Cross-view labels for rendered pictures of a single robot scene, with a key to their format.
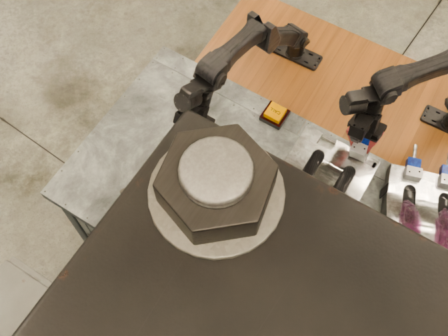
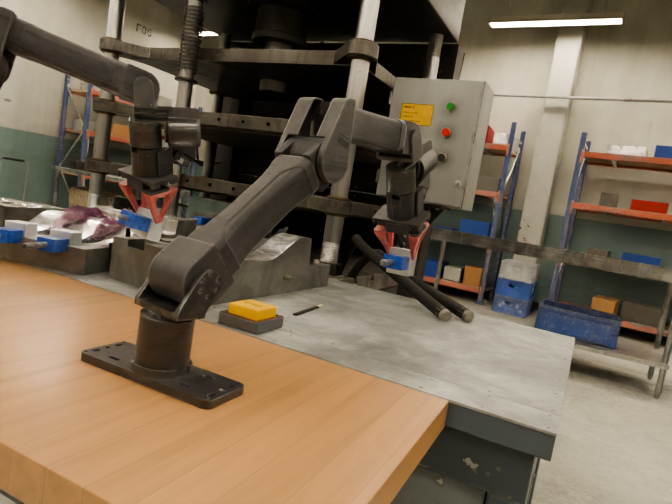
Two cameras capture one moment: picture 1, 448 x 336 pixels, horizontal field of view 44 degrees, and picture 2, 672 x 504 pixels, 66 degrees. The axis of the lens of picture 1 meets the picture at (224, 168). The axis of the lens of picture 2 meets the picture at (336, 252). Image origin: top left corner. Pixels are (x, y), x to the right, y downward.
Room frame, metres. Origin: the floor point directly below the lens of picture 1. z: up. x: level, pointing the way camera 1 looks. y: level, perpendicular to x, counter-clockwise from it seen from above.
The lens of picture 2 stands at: (1.87, -0.12, 1.04)
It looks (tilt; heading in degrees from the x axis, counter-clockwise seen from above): 6 degrees down; 175
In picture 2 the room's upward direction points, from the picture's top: 9 degrees clockwise
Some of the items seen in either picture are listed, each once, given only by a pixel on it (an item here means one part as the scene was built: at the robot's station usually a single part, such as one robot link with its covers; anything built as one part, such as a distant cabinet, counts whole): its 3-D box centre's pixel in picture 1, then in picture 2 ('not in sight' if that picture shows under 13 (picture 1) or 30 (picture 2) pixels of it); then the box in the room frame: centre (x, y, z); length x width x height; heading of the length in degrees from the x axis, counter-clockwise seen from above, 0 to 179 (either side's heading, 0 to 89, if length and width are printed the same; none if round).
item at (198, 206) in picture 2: not in sight; (252, 225); (-0.33, -0.30, 0.87); 0.50 x 0.27 x 0.17; 149
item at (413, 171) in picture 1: (413, 162); (49, 244); (0.80, -0.61, 0.86); 0.13 x 0.05 x 0.05; 166
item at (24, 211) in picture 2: not in sight; (22, 215); (0.24, -0.95, 0.84); 0.20 x 0.15 x 0.07; 149
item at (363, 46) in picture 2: not in sight; (275, 91); (-0.42, -0.29, 1.45); 1.29 x 0.82 x 0.19; 59
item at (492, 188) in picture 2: not in sight; (431, 205); (-5.32, 1.75, 1.17); 2.06 x 0.65 x 2.34; 55
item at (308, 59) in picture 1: (295, 47); (164, 343); (1.27, -0.25, 0.84); 0.20 x 0.07 x 0.08; 60
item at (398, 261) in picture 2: not in sight; (394, 261); (0.85, 0.09, 0.93); 0.13 x 0.05 x 0.05; 149
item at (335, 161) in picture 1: (305, 207); (236, 255); (0.63, -0.25, 0.87); 0.50 x 0.26 x 0.14; 149
